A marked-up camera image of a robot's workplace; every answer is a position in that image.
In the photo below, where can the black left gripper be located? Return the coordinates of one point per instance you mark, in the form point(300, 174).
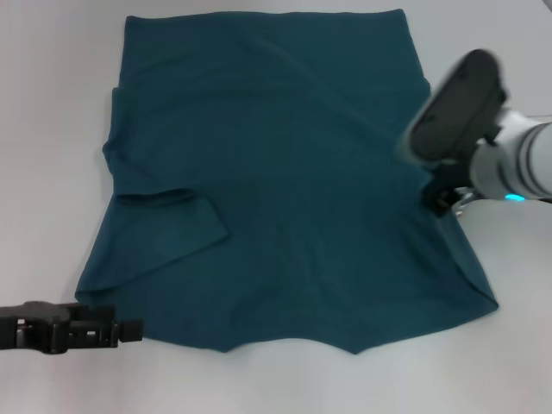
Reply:
point(30, 328)

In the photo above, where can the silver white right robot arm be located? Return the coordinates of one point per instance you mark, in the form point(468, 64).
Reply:
point(517, 155)

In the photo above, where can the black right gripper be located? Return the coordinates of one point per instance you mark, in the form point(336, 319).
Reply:
point(446, 185)

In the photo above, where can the teal blue shirt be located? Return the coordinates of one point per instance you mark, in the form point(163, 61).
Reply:
point(259, 172)

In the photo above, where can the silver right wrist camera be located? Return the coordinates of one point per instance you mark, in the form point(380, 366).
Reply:
point(457, 103)

